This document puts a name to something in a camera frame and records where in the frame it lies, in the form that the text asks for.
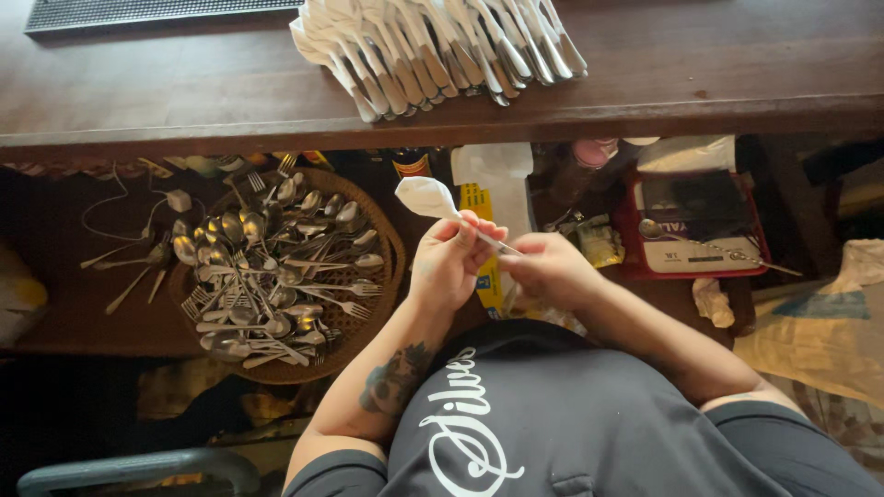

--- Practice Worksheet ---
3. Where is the person's left hand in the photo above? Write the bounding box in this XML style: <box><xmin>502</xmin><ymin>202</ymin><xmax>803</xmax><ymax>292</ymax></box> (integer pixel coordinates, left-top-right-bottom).
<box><xmin>407</xmin><ymin>210</ymin><xmax>509</xmax><ymax>313</ymax></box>

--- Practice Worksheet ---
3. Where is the person's right hand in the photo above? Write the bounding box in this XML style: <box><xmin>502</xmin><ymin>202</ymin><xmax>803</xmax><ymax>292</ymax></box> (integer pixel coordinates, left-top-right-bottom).
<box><xmin>497</xmin><ymin>232</ymin><xmax>610</xmax><ymax>313</ymax></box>

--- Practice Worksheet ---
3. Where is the napkin-wrapped steel cutlery piece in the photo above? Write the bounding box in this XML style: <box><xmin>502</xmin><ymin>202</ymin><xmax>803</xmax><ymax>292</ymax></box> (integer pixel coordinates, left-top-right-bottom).
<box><xmin>395</xmin><ymin>176</ymin><xmax>526</xmax><ymax>258</ymax></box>

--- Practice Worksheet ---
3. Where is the yellow napkin packet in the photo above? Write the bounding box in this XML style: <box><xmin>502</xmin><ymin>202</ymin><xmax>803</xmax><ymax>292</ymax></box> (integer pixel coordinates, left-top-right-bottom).
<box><xmin>459</xmin><ymin>182</ymin><xmax>508</xmax><ymax>320</ymax></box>

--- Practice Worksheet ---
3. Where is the stack of white paper napkins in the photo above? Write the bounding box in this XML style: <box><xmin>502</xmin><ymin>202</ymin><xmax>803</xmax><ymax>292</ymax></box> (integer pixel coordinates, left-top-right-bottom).
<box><xmin>450</xmin><ymin>142</ymin><xmax>537</xmax><ymax>239</ymax></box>

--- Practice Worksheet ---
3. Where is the small yellowish plastic packet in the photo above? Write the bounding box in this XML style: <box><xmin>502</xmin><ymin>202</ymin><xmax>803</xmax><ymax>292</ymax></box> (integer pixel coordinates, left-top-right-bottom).
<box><xmin>575</xmin><ymin>213</ymin><xmax>627</xmax><ymax>269</ymax></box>

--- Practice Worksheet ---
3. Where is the dark bottle with red label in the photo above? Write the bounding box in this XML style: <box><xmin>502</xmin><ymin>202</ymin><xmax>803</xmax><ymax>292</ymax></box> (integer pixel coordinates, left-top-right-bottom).
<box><xmin>391</xmin><ymin>147</ymin><xmax>434</xmax><ymax>182</ymax></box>

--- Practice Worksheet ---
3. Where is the red plastic tray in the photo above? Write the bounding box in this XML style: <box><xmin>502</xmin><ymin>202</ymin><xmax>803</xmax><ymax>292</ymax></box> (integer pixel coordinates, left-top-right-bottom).
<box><xmin>612</xmin><ymin>168</ymin><xmax>773</xmax><ymax>282</ymax></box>

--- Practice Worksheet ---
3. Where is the jar with pink lid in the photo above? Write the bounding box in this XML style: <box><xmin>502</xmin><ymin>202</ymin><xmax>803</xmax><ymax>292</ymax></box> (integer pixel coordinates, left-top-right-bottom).
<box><xmin>550</xmin><ymin>137</ymin><xmax>620</xmax><ymax>209</ymax></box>

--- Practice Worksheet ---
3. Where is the round brown wicker basket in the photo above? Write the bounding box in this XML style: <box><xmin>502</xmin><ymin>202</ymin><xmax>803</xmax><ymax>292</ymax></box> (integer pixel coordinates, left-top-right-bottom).
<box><xmin>168</xmin><ymin>167</ymin><xmax>407</xmax><ymax>385</ymax></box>

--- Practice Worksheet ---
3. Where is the white printed box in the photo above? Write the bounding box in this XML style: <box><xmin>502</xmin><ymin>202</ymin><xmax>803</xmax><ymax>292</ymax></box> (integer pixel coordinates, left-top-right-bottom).
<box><xmin>633</xmin><ymin>171</ymin><xmax>763</xmax><ymax>276</ymax></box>

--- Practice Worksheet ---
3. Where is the person's black printed shirt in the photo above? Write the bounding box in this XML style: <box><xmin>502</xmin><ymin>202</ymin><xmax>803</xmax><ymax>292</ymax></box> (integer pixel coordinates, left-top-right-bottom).
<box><xmin>282</xmin><ymin>318</ymin><xmax>884</xmax><ymax>497</ymax></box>

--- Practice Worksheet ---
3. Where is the row of napkin-wrapped cutlery sets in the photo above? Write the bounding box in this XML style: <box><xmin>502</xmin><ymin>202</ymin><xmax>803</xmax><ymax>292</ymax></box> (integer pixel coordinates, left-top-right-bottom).
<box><xmin>289</xmin><ymin>0</ymin><xmax>590</xmax><ymax>124</ymax></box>

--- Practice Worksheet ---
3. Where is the crumpled white tissue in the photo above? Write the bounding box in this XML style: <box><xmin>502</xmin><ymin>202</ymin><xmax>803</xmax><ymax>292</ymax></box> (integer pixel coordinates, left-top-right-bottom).
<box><xmin>692</xmin><ymin>277</ymin><xmax>736</xmax><ymax>329</ymax></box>

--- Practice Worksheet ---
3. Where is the white plastic bag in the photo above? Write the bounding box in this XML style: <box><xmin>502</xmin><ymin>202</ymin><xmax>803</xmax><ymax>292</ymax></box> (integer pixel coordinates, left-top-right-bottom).
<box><xmin>635</xmin><ymin>134</ymin><xmax>738</xmax><ymax>174</ymax></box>

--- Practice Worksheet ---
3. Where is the pile of steel spoons and forks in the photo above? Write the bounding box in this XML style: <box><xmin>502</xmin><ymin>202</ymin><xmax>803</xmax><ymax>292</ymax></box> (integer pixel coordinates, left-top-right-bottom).
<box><xmin>171</xmin><ymin>152</ymin><xmax>386</xmax><ymax>369</ymax></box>

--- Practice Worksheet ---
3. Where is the large beige woven sack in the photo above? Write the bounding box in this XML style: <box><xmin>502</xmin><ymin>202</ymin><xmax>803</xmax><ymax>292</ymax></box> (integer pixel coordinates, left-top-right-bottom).
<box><xmin>733</xmin><ymin>239</ymin><xmax>884</xmax><ymax>410</ymax></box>

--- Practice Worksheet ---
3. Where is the loose steel spoon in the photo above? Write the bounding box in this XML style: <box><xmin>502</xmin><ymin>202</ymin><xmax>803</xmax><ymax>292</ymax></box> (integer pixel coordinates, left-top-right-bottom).
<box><xmin>92</xmin><ymin>243</ymin><xmax>174</xmax><ymax>272</ymax></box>
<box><xmin>79</xmin><ymin>231</ymin><xmax>156</xmax><ymax>270</ymax></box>

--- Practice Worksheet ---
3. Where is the loose steel fork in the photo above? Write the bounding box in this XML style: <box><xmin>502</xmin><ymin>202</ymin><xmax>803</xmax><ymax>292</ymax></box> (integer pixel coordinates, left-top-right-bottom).
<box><xmin>104</xmin><ymin>262</ymin><xmax>161</xmax><ymax>316</ymax></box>

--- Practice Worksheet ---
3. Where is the black rubber bar mat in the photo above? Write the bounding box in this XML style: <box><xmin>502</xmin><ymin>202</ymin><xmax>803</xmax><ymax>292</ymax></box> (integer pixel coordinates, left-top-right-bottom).
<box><xmin>24</xmin><ymin>0</ymin><xmax>305</xmax><ymax>35</ymax></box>

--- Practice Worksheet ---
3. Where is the white and yellow bag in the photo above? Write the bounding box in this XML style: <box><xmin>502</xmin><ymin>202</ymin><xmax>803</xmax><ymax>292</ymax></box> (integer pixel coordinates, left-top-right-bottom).
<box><xmin>0</xmin><ymin>243</ymin><xmax>50</xmax><ymax>348</ymax></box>

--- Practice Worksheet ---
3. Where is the long-handled steel spoon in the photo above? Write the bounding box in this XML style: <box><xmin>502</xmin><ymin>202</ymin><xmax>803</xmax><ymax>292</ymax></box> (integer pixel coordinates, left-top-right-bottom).
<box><xmin>637</xmin><ymin>218</ymin><xmax>804</xmax><ymax>277</ymax></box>

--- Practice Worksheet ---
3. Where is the white charger cable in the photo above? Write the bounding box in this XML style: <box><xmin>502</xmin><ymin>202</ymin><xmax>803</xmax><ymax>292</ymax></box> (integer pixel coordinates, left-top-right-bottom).
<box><xmin>81</xmin><ymin>164</ymin><xmax>208</xmax><ymax>243</ymax></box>

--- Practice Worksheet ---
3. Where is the grey metal chair rail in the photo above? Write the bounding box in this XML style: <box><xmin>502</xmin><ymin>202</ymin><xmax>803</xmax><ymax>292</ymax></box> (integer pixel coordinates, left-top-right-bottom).
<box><xmin>17</xmin><ymin>447</ymin><xmax>261</xmax><ymax>497</ymax></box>

